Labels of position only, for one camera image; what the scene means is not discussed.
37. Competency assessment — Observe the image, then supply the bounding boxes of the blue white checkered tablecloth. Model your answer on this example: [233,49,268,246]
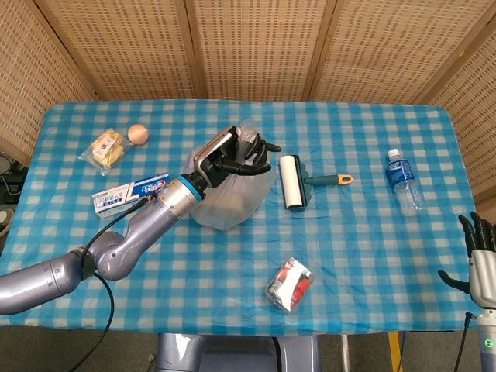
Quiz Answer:
[0,98,485,336]

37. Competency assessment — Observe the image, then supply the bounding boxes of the translucent grey plastic bag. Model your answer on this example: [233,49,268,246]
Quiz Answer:
[187,124,275,232]

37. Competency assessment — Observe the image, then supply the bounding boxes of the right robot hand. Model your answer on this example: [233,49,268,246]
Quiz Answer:
[437,211,496,311]

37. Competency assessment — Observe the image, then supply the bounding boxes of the water bottle with blue label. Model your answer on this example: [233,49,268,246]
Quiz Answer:
[384,148,426,217]

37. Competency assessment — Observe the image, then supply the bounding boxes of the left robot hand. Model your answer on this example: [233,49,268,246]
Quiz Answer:
[193,126,282,189]

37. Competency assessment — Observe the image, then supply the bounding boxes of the red white black packaged item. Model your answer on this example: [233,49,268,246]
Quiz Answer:
[265,257,317,313]

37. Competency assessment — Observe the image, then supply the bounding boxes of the white blue toothpaste box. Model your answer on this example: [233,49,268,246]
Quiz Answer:
[91,172,173,220]

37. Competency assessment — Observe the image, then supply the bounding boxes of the brown egg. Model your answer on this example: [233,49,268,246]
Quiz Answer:
[127,124,150,146]

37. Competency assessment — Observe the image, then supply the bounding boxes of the bamboo folding screen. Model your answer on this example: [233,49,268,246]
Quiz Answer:
[0,0,496,222]

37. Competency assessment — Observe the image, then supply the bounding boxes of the packaged yellow biscuits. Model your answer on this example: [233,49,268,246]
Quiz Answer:
[77,128,133,177]

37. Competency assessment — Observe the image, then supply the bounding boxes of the lint roller with teal handle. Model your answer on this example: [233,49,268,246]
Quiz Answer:
[279,154,354,212]

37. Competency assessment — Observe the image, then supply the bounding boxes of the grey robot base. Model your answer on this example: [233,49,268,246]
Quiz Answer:
[153,333,322,372]

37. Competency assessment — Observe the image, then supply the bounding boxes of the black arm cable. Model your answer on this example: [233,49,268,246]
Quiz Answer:
[61,195,156,372]

